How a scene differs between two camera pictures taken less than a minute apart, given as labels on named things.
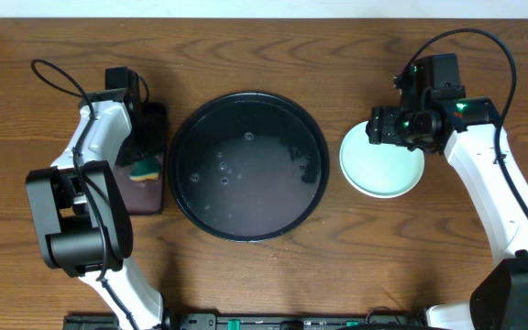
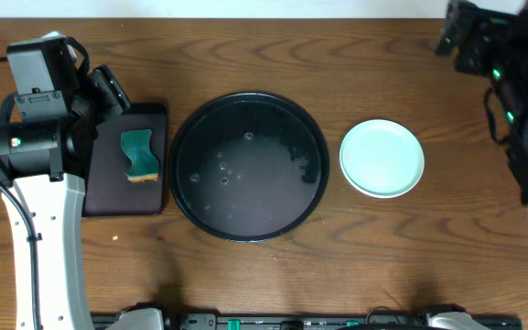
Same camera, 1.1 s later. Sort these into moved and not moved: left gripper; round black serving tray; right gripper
Moved: right gripper; left gripper
Not moved: round black serving tray
